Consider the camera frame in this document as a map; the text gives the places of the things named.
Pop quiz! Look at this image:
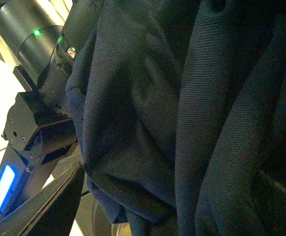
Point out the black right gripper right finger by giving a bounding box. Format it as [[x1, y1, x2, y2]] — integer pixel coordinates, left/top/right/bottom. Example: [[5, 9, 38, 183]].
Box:
[[255, 171, 286, 236]]

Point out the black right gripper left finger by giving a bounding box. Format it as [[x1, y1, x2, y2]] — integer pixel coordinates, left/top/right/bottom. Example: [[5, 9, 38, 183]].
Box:
[[0, 161, 84, 236]]

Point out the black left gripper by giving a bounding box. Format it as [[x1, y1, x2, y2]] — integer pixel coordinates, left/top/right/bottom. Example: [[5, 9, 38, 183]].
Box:
[[0, 92, 77, 219]]

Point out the dark blue garment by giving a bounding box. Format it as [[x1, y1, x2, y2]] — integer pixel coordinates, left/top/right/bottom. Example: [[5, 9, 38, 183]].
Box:
[[66, 0, 286, 236]]

